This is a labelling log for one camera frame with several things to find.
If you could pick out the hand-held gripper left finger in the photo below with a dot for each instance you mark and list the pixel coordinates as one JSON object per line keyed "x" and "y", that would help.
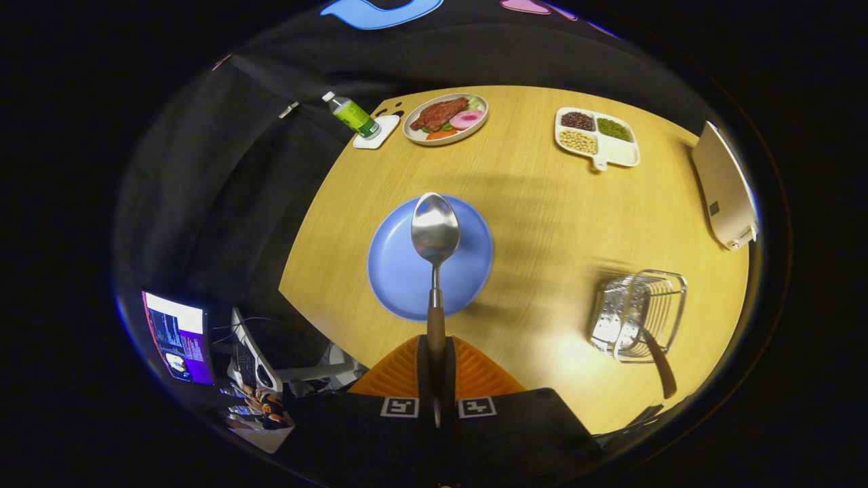
{"x": 423, "y": 366}

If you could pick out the oval white food plate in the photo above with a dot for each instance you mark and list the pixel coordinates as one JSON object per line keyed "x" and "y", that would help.
{"x": 415, "y": 132}

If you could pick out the orange and black item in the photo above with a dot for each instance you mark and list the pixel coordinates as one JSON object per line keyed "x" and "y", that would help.
{"x": 264, "y": 407}

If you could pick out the red cloth clip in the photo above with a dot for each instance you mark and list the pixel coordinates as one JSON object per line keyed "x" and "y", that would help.
{"x": 221, "y": 62}

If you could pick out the green label water bottle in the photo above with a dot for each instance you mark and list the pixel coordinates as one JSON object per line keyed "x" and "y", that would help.
{"x": 352, "y": 115}

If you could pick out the pink round food slice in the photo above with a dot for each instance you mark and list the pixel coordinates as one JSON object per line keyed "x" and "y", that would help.
{"x": 468, "y": 119}

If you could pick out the brown meat piece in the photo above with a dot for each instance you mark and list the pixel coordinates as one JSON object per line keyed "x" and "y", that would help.
{"x": 437, "y": 114}

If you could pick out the white keyboard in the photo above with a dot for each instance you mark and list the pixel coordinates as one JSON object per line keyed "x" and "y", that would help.
{"x": 254, "y": 366}

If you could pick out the white square coaster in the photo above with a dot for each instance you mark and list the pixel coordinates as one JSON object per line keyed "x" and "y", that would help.
{"x": 383, "y": 135}

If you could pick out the white toaster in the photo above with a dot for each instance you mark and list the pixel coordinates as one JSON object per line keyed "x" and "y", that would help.
{"x": 722, "y": 190}

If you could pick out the blue round plate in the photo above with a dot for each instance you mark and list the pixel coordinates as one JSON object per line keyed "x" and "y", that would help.
{"x": 393, "y": 271}

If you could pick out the pile of green beans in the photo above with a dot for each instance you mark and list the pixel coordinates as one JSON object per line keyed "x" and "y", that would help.
{"x": 614, "y": 129}

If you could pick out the pile of yellow beans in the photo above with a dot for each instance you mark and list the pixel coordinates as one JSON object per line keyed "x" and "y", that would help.
{"x": 578, "y": 141}

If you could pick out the lit monitor screen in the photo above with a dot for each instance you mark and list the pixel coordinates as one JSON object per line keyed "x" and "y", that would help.
{"x": 176, "y": 332}

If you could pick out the white divided dish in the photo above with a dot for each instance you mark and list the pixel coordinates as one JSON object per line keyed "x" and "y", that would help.
{"x": 620, "y": 152}

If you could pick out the silver cloth clip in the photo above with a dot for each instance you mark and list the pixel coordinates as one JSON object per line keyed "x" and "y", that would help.
{"x": 289, "y": 110}

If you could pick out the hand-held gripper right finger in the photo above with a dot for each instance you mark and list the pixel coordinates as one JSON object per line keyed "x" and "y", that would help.
{"x": 449, "y": 366}

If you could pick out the white cloth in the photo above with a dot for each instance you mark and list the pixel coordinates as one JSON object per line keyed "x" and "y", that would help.
{"x": 271, "y": 439}

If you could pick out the white metal frame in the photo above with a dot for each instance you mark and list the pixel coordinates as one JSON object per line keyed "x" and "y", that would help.
{"x": 319, "y": 371}

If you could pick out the pile of dark red beans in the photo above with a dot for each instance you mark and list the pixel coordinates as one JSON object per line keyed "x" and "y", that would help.
{"x": 578, "y": 120}

